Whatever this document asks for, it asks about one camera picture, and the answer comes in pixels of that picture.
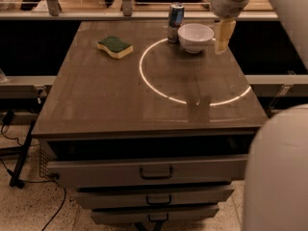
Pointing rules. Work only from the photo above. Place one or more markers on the green yellow sponge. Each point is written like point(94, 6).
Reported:
point(115, 47)

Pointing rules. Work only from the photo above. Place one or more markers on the black stand leg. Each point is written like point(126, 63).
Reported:
point(15, 180)

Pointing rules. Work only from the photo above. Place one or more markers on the redbull can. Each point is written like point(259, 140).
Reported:
point(175, 21)

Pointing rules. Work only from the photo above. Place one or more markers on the white ceramic bowl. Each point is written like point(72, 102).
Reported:
point(195, 37)

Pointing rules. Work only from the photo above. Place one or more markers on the bottom grey drawer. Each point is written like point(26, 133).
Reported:
point(154, 214)

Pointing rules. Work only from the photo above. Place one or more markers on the middle grey drawer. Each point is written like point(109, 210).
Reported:
point(153, 197)

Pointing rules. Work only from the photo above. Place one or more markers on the grey drawer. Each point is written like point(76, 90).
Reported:
point(146, 172)
point(153, 197)
point(154, 214)

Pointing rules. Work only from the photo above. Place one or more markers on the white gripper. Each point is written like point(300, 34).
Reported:
point(223, 4)

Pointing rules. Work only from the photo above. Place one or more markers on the top grey drawer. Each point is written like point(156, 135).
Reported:
point(146, 172)

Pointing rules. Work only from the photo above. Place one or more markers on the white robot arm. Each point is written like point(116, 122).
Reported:
point(276, 175)

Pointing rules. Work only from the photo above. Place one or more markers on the grey drawer cabinet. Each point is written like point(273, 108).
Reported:
point(157, 102)

